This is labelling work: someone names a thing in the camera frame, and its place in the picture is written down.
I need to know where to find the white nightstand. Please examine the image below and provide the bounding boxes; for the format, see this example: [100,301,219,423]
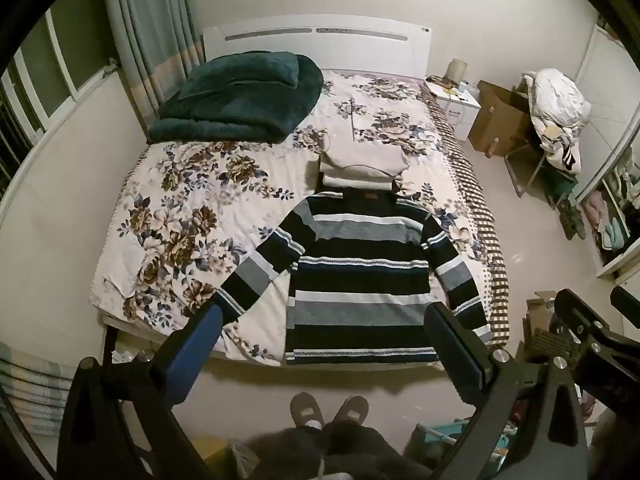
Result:
[426,79,483,142]

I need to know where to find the white bed headboard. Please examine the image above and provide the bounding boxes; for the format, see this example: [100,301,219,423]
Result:
[202,14,432,80]

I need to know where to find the beige table lamp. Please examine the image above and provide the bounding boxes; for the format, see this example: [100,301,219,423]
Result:
[445,58,469,89]

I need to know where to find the grey-green curtain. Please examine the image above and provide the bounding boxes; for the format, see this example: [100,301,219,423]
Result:
[101,0,207,137]
[0,342,77,437]

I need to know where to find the pastel clothes in wardrobe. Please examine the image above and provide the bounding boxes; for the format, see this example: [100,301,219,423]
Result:
[585,180,632,252]

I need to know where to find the pile of white clothes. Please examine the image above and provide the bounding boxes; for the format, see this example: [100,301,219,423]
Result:
[520,67,593,175]

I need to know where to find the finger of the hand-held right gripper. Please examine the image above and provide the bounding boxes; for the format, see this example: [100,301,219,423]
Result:
[554,288,640,356]
[610,286,640,313]

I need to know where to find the dark green plush blanket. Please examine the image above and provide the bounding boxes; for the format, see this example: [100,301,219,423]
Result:
[147,51,324,144]

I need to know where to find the teal plastic item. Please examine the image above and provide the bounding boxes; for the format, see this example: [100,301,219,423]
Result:
[414,419,507,463]

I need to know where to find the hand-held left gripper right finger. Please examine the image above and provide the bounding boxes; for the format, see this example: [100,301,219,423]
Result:
[424,302,588,480]

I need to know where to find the striped knit sweater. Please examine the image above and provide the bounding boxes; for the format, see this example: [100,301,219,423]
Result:
[212,189,493,365]

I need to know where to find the floral bed sheet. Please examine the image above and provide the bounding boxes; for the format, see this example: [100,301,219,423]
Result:
[89,67,510,367]

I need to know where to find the person's right leg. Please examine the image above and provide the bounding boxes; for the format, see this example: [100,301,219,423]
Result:
[324,420,432,480]

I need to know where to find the person's leg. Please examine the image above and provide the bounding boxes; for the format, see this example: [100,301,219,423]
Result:
[240,425,328,480]
[324,420,432,480]

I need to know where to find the beige folded garment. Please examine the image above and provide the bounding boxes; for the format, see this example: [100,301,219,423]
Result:
[320,132,410,173]

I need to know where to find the white open wardrobe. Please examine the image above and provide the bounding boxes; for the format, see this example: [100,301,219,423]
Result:
[572,17,640,281]

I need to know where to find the yellow item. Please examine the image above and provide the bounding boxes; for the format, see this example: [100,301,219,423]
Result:
[192,437,243,480]

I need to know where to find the window with white frame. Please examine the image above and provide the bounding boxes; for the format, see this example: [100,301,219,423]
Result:
[0,0,122,186]

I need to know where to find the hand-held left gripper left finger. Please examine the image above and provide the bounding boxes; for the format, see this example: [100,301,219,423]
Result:
[57,302,226,480]

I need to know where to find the metal frame chair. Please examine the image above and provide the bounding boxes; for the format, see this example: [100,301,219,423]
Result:
[504,137,576,207]

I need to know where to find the dark shoes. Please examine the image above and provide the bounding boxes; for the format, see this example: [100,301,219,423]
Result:
[556,199,588,241]

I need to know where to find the person's left leg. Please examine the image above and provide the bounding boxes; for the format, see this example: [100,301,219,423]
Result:
[240,425,328,480]

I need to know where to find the grey slipper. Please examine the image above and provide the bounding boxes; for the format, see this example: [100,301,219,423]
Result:
[332,395,371,427]
[290,392,327,429]

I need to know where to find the small open cardboard box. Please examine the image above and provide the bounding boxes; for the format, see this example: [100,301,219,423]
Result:
[522,290,563,361]

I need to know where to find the large brown cardboard box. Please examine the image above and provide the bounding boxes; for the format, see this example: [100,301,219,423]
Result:
[467,80,532,158]

